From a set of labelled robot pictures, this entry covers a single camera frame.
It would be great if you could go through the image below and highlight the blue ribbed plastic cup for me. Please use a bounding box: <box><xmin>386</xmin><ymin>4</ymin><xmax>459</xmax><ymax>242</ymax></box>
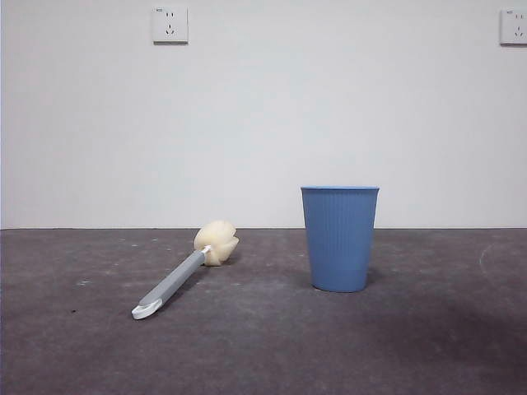
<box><xmin>300</xmin><ymin>185</ymin><xmax>380</xmax><ymax>294</ymax></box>

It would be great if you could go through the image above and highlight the grey handled sponge cup brush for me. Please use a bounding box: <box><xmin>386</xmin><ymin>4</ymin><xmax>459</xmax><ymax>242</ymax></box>
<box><xmin>131</xmin><ymin>220</ymin><xmax>240</xmax><ymax>321</ymax></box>

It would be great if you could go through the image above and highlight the white wall socket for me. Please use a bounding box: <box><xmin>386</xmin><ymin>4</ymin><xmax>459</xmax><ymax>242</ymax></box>
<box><xmin>499</xmin><ymin>8</ymin><xmax>527</xmax><ymax>46</ymax></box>
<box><xmin>152</xmin><ymin>6</ymin><xmax>189</xmax><ymax>45</ymax></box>

